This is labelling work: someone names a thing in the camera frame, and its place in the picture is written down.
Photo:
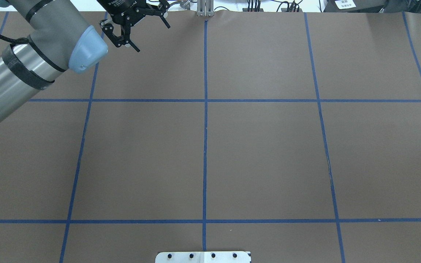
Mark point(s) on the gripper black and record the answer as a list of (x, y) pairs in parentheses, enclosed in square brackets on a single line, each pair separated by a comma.
[(119, 8)]

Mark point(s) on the aluminium frame post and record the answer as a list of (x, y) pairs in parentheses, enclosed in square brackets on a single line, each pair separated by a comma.
[(205, 8)]

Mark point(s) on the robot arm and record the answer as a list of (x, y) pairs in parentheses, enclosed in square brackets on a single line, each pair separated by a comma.
[(62, 40)]

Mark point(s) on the black box with label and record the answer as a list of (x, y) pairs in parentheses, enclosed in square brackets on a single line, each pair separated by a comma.
[(354, 6)]

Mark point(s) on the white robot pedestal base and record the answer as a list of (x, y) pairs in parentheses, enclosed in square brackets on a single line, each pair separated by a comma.
[(204, 257)]

